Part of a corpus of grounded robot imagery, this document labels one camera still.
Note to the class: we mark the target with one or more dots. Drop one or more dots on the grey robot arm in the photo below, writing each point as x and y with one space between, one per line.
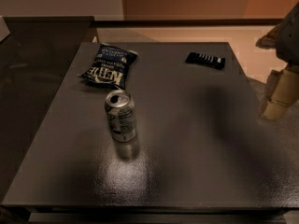
287 46

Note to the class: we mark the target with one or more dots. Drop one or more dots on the blue Kettle chips bag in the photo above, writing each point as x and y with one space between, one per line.
110 66

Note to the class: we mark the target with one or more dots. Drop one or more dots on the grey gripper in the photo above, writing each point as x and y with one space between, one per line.
290 39

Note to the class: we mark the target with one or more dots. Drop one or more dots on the silver 7up soda can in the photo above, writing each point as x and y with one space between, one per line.
120 110

